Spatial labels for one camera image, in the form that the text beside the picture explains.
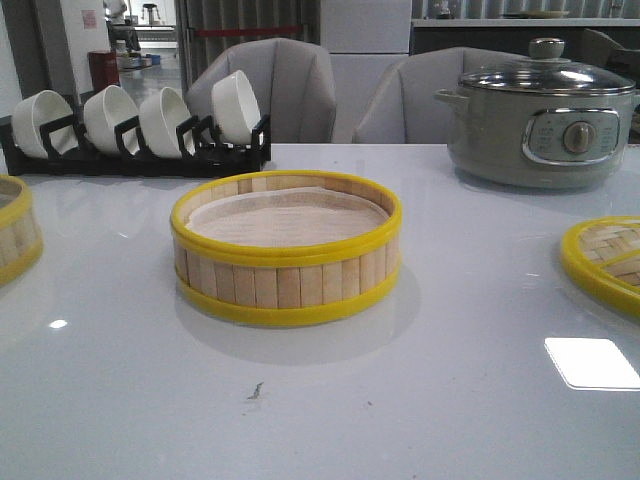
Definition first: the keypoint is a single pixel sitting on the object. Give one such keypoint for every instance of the grey chair left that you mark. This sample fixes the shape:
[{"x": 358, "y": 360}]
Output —
[{"x": 293, "y": 82}]

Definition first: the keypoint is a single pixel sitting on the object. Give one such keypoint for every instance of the red bin background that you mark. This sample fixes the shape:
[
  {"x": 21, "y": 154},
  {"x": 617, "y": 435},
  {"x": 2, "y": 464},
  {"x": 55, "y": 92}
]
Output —
[{"x": 103, "y": 69}]

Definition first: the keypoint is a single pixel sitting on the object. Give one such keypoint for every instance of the white cabinet background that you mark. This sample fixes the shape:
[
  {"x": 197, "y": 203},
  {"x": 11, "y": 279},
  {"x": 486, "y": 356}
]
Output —
[{"x": 363, "y": 38}]

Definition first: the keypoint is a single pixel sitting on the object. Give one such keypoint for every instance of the glass pot lid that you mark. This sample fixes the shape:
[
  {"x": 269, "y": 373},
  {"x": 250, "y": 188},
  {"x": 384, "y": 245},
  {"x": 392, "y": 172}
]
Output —
[{"x": 546, "y": 71}]

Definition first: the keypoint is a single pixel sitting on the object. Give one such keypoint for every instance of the black bowl rack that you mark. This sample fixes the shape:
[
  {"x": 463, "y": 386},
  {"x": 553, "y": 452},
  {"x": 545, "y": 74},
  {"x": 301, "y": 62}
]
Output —
[{"x": 202, "y": 153}]

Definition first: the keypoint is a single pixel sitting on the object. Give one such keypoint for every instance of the bamboo steamer drawer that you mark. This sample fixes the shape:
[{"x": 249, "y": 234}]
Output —
[
  {"x": 291, "y": 286},
  {"x": 21, "y": 237}
]

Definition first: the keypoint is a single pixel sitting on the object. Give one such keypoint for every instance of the white bowl far left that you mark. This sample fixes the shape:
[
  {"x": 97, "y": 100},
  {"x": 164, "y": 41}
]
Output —
[{"x": 30, "y": 114}]

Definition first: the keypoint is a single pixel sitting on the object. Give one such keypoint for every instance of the grey chair right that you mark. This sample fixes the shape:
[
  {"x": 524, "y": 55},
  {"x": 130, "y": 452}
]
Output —
[{"x": 403, "y": 109}]

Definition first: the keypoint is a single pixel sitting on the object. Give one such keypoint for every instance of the grey chair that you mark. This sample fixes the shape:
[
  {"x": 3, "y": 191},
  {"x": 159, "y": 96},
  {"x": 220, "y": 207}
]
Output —
[
  {"x": 403, "y": 109},
  {"x": 293, "y": 82}
]

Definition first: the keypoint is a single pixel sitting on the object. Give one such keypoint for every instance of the grey electric cooking pot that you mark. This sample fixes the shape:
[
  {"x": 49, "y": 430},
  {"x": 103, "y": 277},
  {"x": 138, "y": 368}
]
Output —
[{"x": 536, "y": 140}]

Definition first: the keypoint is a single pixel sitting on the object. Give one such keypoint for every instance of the woven bamboo steamer lid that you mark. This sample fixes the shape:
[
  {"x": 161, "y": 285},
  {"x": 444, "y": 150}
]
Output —
[{"x": 601, "y": 256}]

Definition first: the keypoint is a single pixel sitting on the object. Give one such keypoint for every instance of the white steamer liner cloth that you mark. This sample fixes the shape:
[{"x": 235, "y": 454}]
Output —
[{"x": 296, "y": 217}]

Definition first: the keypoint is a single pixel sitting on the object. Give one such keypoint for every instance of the person in background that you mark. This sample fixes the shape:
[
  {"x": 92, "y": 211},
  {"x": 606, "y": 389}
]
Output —
[{"x": 117, "y": 26}]

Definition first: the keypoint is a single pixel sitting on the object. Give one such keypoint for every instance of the white bowl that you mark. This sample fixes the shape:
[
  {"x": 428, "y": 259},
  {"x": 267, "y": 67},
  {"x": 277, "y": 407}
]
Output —
[
  {"x": 30, "y": 114},
  {"x": 102, "y": 112},
  {"x": 235, "y": 108},
  {"x": 159, "y": 115}
]

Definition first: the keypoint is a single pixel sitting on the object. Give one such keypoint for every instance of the white bowl rightmost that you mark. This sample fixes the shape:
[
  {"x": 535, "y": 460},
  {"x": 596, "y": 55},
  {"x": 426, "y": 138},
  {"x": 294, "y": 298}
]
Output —
[{"x": 235, "y": 108}]

